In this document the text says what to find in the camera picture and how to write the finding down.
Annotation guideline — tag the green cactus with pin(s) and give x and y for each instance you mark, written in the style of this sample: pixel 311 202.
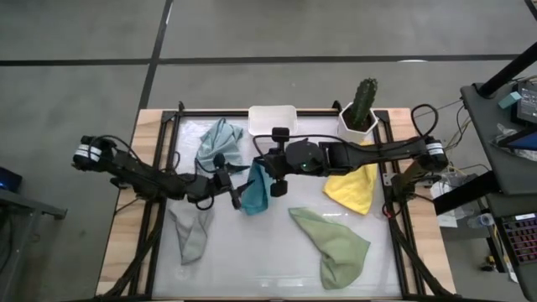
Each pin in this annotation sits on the green cactus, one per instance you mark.
pixel 364 100

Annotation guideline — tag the white paper sheet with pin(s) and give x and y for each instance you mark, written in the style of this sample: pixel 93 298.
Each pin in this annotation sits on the white paper sheet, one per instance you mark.
pixel 446 218

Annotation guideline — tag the white glossy table mat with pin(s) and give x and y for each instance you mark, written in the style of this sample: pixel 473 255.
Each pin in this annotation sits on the white glossy table mat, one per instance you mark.
pixel 260 260

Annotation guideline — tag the black crossbeam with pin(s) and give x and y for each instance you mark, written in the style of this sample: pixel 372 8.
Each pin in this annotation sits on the black crossbeam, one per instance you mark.
pixel 461 195

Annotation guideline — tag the clear plastic bag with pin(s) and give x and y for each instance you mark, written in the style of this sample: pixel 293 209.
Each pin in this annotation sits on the clear plastic bag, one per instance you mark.
pixel 505 134

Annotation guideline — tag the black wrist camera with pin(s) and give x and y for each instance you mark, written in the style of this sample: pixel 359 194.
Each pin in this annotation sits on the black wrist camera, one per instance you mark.
pixel 274 163
pixel 223 179

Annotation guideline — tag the black tablet screen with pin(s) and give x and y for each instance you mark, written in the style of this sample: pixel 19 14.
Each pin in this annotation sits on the black tablet screen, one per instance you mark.
pixel 528 105

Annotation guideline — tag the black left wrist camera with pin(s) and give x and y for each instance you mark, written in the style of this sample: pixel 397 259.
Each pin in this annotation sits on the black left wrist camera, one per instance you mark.
pixel 223 179

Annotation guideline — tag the clear plastic bottle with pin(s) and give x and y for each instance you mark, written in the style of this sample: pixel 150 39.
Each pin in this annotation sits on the clear plastic bottle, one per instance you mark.
pixel 482 220

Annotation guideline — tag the grey metal stand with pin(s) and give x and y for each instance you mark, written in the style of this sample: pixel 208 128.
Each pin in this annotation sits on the grey metal stand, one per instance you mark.
pixel 25 201

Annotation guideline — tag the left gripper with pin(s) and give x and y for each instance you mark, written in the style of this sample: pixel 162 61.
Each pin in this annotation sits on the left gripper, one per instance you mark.
pixel 218 160

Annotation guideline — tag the grey side cart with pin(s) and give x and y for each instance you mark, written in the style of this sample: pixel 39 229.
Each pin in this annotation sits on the grey side cart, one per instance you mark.
pixel 486 138

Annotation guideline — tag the small teal box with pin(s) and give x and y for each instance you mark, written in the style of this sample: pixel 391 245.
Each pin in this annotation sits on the small teal box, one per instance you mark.
pixel 509 100

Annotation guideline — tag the light blue microfiber towel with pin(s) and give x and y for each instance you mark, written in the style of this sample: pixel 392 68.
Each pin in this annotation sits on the light blue microfiber towel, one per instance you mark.
pixel 218 142

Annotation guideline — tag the teal microfiber towel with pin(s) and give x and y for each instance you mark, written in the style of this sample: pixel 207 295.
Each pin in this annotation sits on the teal microfiber towel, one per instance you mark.
pixel 256 197

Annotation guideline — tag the white plastic bin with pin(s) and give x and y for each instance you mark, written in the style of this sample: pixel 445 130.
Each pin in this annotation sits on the white plastic bin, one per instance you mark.
pixel 272 119

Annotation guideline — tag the green microfiber towel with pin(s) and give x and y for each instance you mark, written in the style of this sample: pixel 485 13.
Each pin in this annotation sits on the green microfiber towel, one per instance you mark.
pixel 335 247

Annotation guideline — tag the black device with blue light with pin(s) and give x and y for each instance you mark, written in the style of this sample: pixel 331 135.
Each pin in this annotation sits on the black device with blue light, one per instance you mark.
pixel 8 180

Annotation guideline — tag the grey microfiber towel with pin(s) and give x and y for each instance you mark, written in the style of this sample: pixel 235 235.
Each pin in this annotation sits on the grey microfiber towel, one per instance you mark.
pixel 193 239

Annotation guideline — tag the blue screen tablet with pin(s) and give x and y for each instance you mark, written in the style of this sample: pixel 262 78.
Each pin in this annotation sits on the blue screen tablet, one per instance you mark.
pixel 524 142

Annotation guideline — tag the yellow black tool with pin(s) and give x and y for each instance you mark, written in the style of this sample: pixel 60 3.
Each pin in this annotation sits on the yellow black tool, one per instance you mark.
pixel 488 265

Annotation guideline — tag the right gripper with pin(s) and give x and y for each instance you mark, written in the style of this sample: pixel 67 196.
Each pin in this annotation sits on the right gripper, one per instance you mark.
pixel 280 135

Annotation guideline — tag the black stand pole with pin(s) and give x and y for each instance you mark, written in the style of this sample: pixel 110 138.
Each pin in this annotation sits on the black stand pole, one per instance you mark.
pixel 507 71

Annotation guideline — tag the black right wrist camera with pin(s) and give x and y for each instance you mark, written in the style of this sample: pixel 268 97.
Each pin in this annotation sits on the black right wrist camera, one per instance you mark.
pixel 274 163

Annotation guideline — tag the yellow microfiber towel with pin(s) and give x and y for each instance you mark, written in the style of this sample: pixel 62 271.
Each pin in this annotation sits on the yellow microfiber towel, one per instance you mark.
pixel 352 189

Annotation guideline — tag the laptop with backlit keyboard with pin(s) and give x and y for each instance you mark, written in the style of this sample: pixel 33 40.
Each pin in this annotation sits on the laptop with backlit keyboard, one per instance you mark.
pixel 522 239

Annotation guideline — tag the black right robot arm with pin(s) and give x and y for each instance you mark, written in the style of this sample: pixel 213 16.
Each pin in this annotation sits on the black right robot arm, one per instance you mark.
pixel 377 151

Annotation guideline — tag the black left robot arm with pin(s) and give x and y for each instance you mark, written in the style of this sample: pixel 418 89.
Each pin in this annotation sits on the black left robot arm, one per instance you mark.
pixel 138 176

